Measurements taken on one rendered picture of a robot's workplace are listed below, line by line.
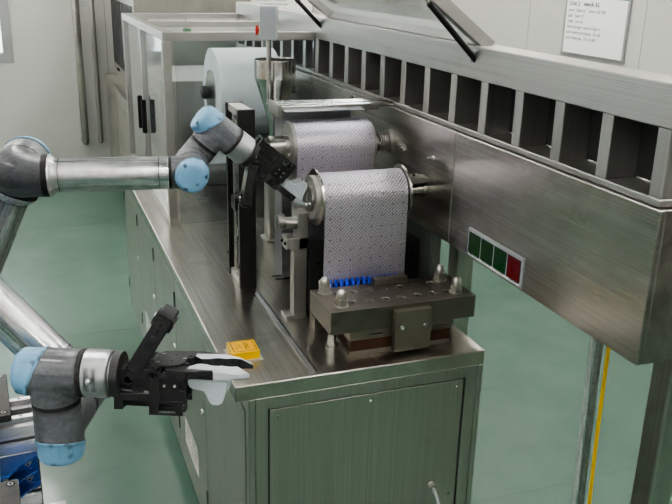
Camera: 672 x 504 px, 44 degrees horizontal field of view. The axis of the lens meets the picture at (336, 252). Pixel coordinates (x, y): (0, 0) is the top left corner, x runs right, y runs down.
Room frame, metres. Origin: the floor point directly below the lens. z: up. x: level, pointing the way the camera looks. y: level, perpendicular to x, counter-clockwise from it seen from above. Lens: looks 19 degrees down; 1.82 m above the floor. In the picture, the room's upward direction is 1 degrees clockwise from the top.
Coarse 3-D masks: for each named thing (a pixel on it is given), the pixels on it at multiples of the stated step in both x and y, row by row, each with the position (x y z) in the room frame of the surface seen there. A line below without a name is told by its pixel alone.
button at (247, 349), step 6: (228, 342) 1.88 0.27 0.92; (234, 342) 1.88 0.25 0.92; (240, 342) 1.88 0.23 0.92; (246, 342) 1.88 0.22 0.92; (252, 342) 1.88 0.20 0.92; (228, 348) 1.86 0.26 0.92; (234, 348) 1.85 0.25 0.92; (240, 348) 1.85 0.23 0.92; (246, 348) 1.85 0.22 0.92; (252, 348) 1.85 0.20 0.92; (258, 348) 1.85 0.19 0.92; (234, 354) 1.82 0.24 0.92; (240, 354) 1.82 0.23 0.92; (246, 354) 1.83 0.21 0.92; (252, 354) 1.83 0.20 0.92; (258, 354) 1.84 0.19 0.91
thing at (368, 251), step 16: (400, 224) 2.12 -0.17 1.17; (336, 240) 2.05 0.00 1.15; (352, 240) 2.07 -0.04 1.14; (368, 240) 2.08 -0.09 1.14; (384, 240) 2.10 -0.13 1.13; (400, 240) 2.12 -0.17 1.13; (336, 256) 2.05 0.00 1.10; (352, 256) 2.07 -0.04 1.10; (368, 256) 2.08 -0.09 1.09; (384, 256) 2.10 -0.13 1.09; (400, 256) 2.12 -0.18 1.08; (336, 272) 2.05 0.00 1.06; (352, 272) 2.07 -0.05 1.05; (368, 272) 2.09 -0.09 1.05; (384, 272) 2.10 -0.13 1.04
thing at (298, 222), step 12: (300, 216) 2.09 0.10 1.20; (288, 228) 2.09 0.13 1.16; (300, 228) 2.09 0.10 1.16; (288, 240) 2.08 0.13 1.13; (300, 240) 2.09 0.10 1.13; (300, 252) 2.10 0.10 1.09; (300, 264) 2.10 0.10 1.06; (300, 276) 2.10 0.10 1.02; (300, 288) 2.10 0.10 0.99; (300, 300) 2.10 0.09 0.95; (288, 312) 2.11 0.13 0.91; (300, 312) 2.10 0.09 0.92
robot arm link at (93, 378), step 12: (84, 360) 1.12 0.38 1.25; (96, 360) 1.12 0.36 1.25; (108, 360) 1.13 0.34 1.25; (84, 372) 1.11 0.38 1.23; (96, 372) 1.11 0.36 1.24; (84, 384) 1.11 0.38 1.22; (96, 384) 1.11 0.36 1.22; (84, 396) 1.12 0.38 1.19; (96, 396) 1.12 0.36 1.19; (108, 396) 1.12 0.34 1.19
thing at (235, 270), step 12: (228, 108) 2.43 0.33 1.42; (240, 108) 2.34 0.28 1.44; (240, 120) 2.30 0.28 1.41; (252, 120) 2.31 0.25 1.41; (252, 132) 2.31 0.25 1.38; (228, 168) 2.43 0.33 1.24; (240, 168) 2.30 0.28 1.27; (228, 180) 2.43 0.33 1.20; (240, 180) 2.30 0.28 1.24; (228, 192) 2.43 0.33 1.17; (228, 204) 2.43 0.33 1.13; (252, 204) 2.31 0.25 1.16; (228, 216) 2.43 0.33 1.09; (240, 216) 2.30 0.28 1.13; (252, 216) 2.31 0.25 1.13; (228, 228) 2.43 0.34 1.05; (240, 228) 2.30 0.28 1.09; (252, 228) 2.31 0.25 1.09; (228, 240) 2.44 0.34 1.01; (240, 240) 2.30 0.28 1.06; (252, 240) 2.31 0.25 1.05; (228, 252) 2.44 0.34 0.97; (240, 252) 2.30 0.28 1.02; (252, 252) 2.31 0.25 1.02; (228, 264) 2.44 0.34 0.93; (240, 264) 2.30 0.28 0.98; (252, 264) 2.31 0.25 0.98; (240, 276) 2.30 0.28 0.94; (252, 276) 2.31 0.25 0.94; (240, 288) 2.30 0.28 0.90
